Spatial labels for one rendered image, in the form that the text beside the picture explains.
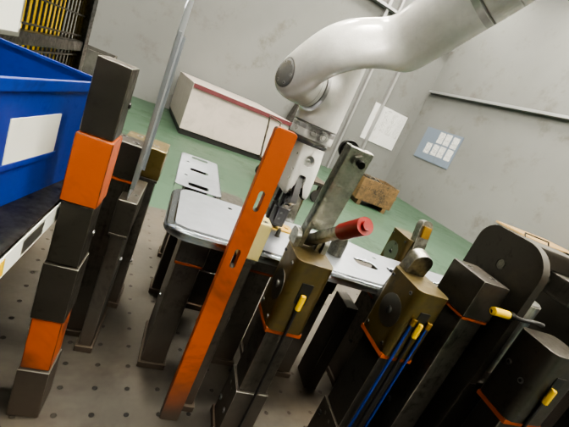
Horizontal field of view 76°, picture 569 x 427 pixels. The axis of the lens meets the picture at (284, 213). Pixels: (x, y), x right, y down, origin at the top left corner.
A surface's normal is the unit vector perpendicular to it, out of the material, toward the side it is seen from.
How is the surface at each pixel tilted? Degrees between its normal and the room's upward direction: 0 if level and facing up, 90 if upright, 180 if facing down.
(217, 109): 90
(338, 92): 88
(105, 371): 0
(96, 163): 90
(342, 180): 99
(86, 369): 0
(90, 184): 90
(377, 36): 63
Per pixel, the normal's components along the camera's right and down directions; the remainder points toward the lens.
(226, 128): 0.33, 0.41
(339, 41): -0.22, -0.16
